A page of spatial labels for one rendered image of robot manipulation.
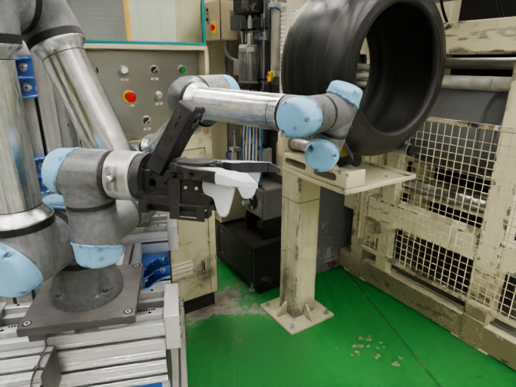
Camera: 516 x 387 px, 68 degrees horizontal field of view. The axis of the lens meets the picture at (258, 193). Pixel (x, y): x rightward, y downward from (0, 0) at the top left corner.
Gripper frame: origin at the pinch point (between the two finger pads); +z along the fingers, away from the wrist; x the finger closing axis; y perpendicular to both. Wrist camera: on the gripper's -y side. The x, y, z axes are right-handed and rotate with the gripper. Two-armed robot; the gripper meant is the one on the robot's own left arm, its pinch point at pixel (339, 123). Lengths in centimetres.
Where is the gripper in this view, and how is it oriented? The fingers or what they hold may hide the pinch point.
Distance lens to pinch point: 119.4
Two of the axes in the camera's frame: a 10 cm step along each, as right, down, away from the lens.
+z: 2.8, -4.3, 8.5
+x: -8.9, 2.2, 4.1
